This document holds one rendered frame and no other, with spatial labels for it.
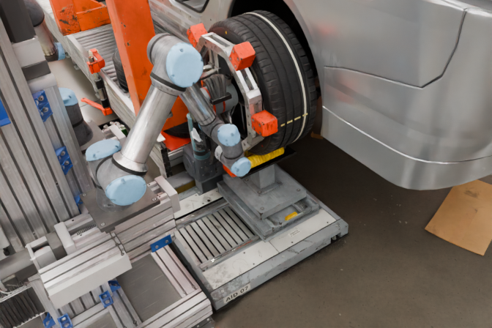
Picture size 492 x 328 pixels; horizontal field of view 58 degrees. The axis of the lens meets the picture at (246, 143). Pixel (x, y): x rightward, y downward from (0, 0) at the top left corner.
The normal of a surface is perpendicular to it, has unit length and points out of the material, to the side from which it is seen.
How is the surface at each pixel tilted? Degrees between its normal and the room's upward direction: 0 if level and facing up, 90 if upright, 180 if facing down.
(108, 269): 90
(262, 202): 0
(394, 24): 90
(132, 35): 90
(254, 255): 0
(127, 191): 96
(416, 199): 0
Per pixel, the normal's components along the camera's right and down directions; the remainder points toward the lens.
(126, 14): 0.53, 0.46
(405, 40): -0.83, 0.37
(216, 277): -0.08, -0.81
